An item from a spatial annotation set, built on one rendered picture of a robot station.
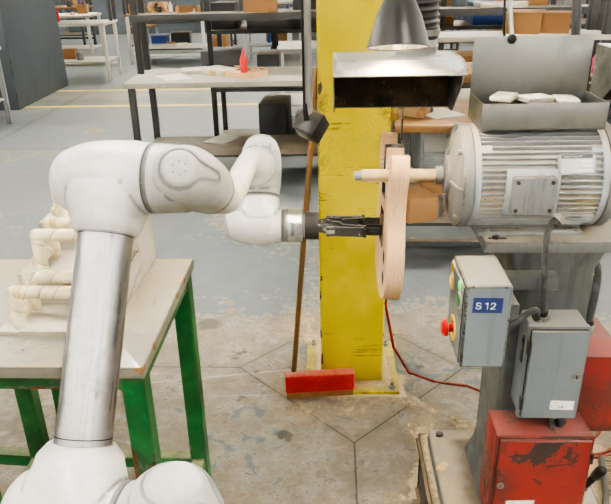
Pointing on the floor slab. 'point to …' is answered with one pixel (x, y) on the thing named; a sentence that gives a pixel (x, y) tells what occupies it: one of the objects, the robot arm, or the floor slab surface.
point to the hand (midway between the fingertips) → (380, 226)
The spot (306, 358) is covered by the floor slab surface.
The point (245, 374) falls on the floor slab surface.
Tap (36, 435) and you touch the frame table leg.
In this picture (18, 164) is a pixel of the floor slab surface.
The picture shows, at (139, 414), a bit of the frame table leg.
